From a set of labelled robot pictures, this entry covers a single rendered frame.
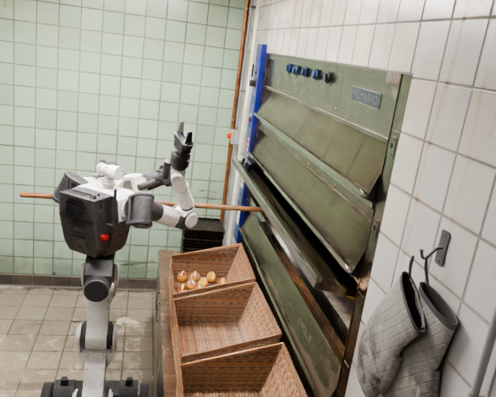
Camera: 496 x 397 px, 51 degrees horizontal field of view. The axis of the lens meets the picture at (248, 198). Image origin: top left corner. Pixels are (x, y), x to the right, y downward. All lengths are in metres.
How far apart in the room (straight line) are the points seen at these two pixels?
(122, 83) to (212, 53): 0.74
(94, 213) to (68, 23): 2.14
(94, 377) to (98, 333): 0.25
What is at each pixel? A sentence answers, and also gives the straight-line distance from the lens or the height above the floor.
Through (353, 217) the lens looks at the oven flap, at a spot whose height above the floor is 1.59.
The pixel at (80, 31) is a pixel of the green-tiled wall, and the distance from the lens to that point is 4.18.
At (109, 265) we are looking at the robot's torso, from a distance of 2.52.
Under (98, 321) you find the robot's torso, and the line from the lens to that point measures 2.75.
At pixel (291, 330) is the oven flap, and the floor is 0.95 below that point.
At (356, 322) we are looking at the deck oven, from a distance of 1.78.
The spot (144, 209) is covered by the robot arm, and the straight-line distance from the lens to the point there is 2.35.
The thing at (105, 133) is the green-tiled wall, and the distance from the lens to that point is 4.23.
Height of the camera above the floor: 2.11
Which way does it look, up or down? 16 degrees down
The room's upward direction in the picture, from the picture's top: 8 degrees clockwise
